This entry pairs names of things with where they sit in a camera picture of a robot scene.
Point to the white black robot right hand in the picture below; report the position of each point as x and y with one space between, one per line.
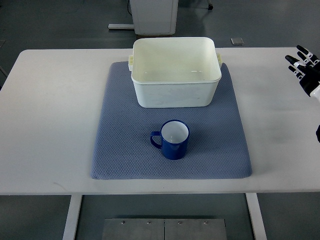
307 70

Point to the blue mug white inside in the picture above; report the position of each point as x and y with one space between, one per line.
172 139

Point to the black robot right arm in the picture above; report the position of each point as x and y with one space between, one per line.
318 134

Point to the white plastic box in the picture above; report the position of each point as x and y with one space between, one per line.
174 72

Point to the small grey floor socket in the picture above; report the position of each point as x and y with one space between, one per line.
237 41

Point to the white right table leg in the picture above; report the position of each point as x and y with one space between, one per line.
256 216

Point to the white table leg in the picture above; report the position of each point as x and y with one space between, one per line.
72 217
256 216

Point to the white cabinet on floor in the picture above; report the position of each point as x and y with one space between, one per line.
150 17

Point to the blue quilted mat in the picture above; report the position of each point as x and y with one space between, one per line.
217 147

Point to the grey metal floor plate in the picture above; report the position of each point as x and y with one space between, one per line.
164 229

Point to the white left table leg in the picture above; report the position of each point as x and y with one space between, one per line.
72 217

